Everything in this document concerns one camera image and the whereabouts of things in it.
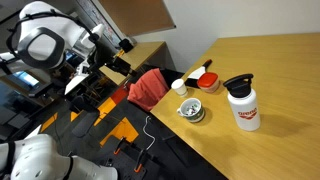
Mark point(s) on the brown corkboard with grey frame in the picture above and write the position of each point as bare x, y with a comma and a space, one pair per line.
135, 15

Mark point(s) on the white bottle with red logo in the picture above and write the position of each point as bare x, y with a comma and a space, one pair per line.
245, 111

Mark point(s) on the black object on desk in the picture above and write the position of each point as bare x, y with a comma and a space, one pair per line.
126, 45

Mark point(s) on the small black block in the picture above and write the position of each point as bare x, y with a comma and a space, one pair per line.
190, 83

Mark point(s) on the black chair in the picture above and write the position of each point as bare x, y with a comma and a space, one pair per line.
174, 76

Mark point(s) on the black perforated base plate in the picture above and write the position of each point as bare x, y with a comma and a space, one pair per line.
125, 165

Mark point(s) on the green and white mug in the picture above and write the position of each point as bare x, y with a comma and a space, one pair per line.
191, 111

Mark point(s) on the red towel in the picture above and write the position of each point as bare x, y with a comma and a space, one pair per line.
148, 89

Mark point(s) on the wooden background desk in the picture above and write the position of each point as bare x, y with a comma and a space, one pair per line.
143, 53

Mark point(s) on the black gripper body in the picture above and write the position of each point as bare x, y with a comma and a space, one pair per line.
120, 66

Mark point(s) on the computer monitor with blue screen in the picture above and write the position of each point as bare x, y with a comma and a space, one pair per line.
25, 78

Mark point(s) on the whiteboard with papers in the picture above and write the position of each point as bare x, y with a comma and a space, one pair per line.
100, 20

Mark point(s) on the clear container with red lid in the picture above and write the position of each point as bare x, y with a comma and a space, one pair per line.
208, 81

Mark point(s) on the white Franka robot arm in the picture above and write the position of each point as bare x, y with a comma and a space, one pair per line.
43, 20

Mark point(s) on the black clamp with orange tips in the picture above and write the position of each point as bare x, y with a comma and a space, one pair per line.
140, 161
119, 145

